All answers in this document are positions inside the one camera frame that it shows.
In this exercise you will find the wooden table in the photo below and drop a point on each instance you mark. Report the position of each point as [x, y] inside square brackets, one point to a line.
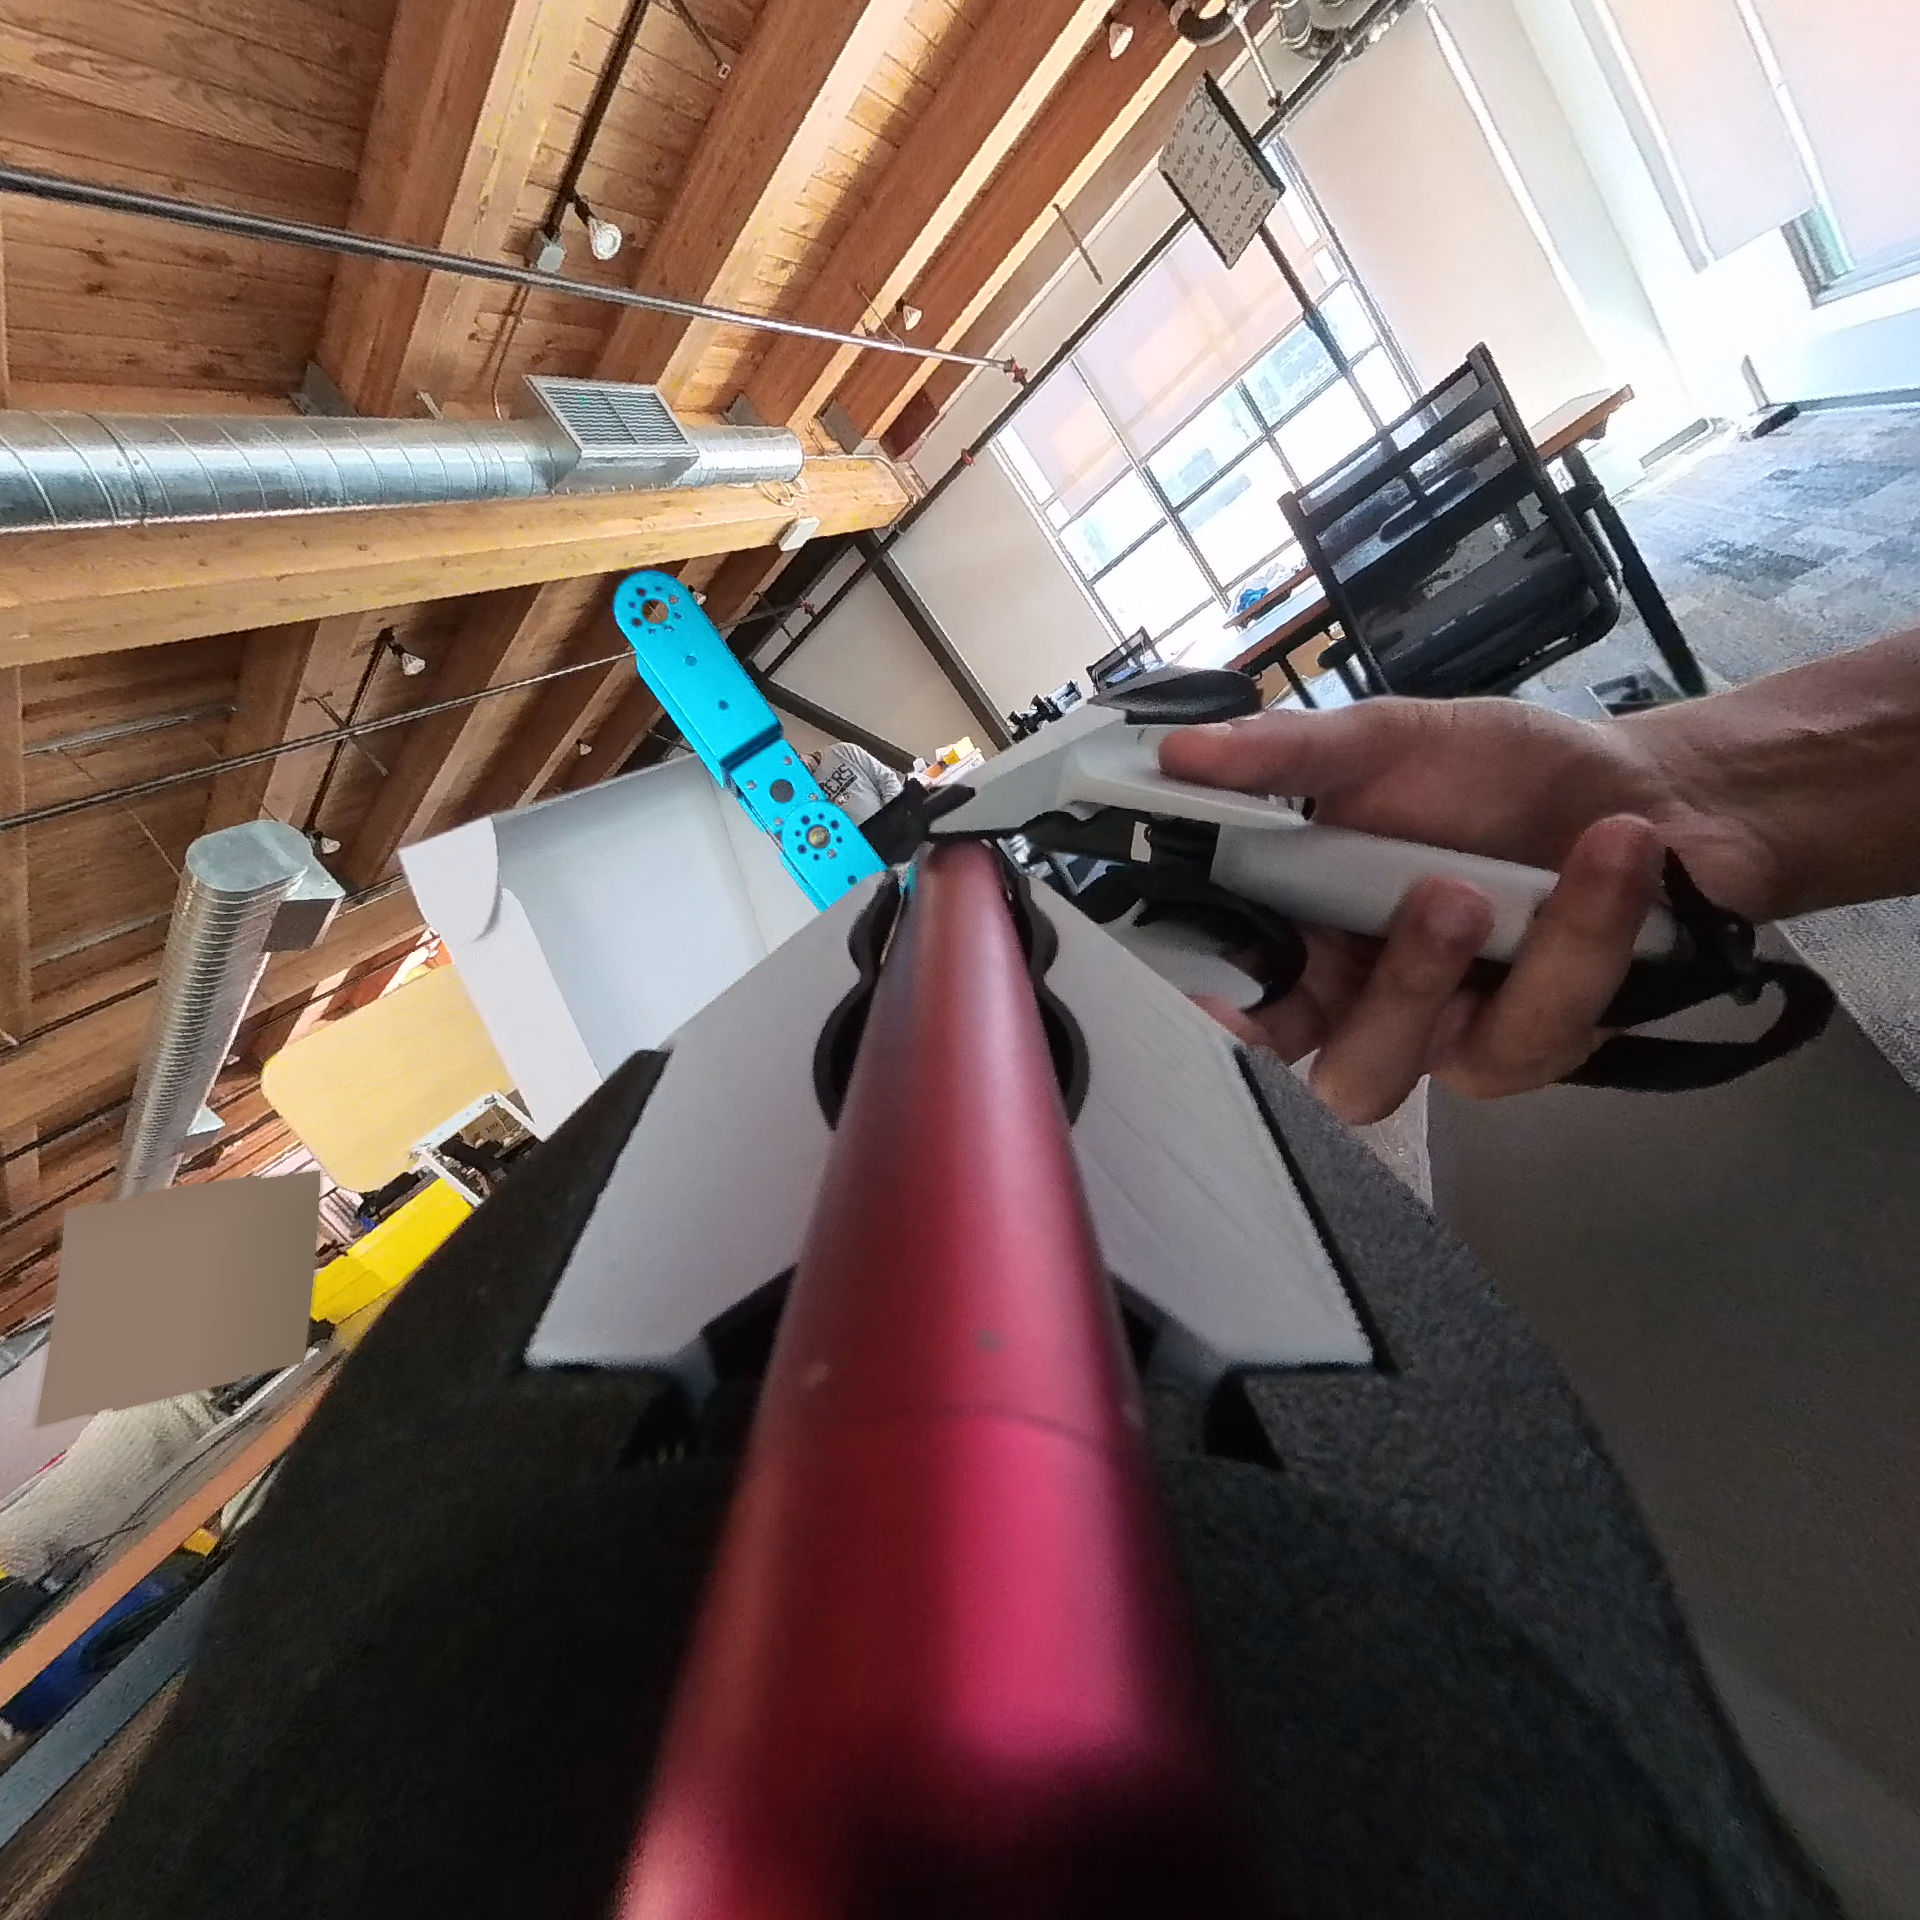
[1575, 428]

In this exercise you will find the hanging sign board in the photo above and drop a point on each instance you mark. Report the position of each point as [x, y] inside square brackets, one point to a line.
[1223, 164]

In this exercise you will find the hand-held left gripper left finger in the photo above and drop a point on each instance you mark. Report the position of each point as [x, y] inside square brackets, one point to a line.
[706, 1185]

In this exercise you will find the red metal tube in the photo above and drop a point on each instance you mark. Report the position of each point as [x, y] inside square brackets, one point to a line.
[962, 1349]

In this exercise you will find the silver air duct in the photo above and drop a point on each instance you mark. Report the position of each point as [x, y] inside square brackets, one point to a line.
[211, 989]
[272, 465]

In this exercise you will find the person's right forearm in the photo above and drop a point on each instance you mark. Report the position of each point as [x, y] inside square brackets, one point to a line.
[1812, 780]

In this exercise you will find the ceiling spotlight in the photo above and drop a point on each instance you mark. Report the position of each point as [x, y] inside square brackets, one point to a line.
[408, 653]
[605, 233]

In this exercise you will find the blue toy robot arm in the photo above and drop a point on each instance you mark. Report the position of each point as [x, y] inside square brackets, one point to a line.
[706, 691]

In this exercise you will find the white cardboard box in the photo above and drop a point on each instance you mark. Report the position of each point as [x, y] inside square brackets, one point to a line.
[600, 912]

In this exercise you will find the pale wooden tabletop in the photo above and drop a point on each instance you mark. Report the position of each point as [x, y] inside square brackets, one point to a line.
[387, 1073]

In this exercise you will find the metal ceiling pipe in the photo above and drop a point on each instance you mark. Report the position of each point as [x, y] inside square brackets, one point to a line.
[453, 259]

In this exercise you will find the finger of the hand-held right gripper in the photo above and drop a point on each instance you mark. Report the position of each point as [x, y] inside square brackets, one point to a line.
[1079, 770]

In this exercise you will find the white roller blind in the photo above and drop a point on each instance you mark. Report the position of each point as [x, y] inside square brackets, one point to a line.
[1725, 103]
[1486, 258]

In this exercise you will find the yellow bin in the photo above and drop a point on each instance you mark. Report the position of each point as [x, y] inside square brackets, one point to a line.
[384, 1253]

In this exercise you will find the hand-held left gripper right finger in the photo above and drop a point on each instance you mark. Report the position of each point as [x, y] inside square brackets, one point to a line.
[1201, 1173]

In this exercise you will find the metal vent grille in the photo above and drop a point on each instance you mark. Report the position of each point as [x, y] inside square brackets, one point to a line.
[616, 428]

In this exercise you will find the person's right hand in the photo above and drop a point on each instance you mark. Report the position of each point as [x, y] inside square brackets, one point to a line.
[1501, 765]

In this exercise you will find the black office chair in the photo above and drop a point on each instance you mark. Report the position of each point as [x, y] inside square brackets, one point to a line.
[1457, 525]

